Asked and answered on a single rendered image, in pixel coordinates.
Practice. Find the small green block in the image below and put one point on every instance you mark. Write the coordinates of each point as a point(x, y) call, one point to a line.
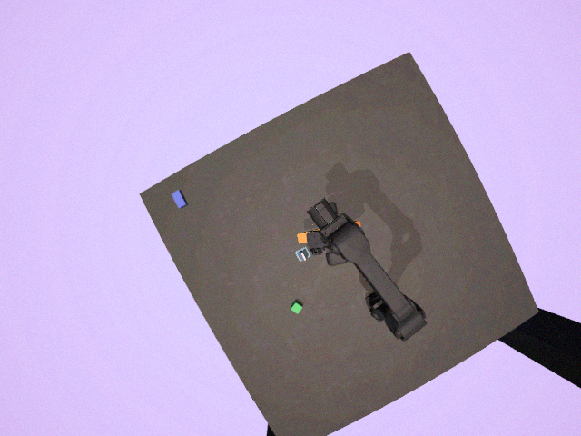
point(296, 306)

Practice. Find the blue rectangular block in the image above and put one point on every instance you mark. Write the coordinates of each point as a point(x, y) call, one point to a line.
point(179, 199)

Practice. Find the orange bar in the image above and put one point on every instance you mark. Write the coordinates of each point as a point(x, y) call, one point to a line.
point(302, 236)

